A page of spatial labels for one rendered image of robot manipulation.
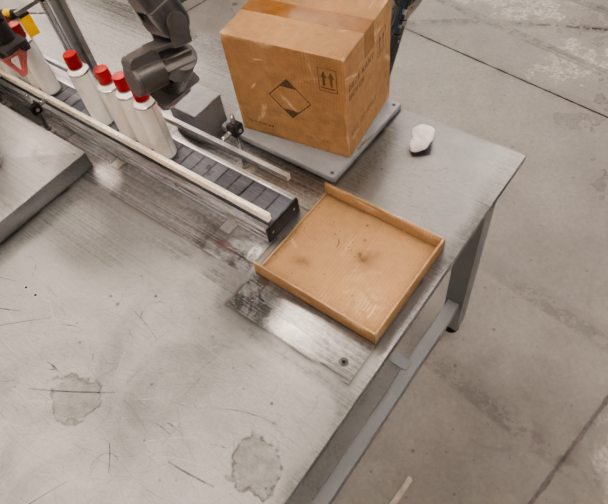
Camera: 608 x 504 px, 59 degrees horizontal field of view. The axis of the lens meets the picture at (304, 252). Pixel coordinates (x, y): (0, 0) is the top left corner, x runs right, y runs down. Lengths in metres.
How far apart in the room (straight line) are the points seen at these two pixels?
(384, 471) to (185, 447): 0.92
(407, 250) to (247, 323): 0.36
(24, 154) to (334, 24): 0.85
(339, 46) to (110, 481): 0.92
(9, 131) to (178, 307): 0.75
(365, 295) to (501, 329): 1.01
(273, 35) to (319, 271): 0.51
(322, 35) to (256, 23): 0.16
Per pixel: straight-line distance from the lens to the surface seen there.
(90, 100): 1.47
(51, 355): 1.21
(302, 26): 1.23
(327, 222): 1.19
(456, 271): 1.66
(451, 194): 1.25
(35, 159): 1.53
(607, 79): 3.04
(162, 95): 1.12
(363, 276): 1.11
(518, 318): 2.07
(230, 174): 1.27
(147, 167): 1.39
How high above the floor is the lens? 1.77
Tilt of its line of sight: 54 degrees down
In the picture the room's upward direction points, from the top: 11 degrees counter-clockwise
